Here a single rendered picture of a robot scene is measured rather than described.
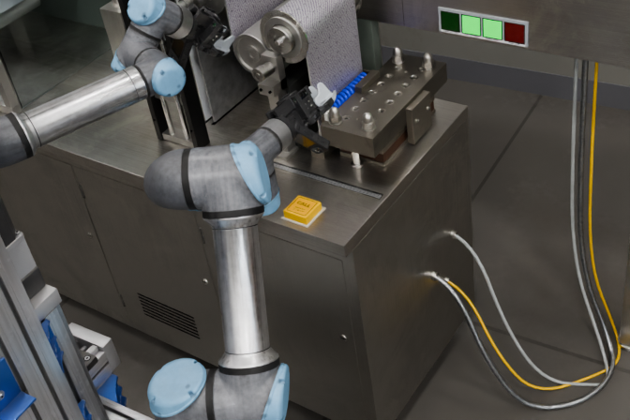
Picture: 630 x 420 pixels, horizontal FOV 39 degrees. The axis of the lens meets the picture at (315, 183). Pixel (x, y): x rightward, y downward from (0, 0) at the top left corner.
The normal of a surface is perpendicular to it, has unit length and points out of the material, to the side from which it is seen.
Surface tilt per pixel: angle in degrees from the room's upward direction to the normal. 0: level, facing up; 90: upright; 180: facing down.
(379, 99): 0
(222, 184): 57
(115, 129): 0
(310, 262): 90
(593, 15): 90
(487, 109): 0
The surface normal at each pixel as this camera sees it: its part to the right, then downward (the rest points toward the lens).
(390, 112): -0.13, -0.79
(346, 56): 0.82, 0.25
